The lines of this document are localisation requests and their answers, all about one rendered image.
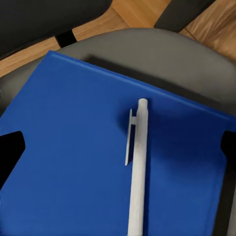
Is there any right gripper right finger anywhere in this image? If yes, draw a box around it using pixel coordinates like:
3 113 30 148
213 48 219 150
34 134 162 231
220 131 236 170

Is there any swivel chair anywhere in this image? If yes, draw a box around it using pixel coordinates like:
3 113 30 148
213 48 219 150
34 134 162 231
0 0 236 236

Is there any folder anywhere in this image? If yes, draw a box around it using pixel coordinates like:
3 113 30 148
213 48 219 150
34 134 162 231
0 50 236 236

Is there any pen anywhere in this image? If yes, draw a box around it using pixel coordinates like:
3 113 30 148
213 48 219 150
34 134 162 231
125 98 148 236

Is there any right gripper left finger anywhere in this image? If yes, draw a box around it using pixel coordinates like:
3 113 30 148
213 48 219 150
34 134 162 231
0 131 26 190

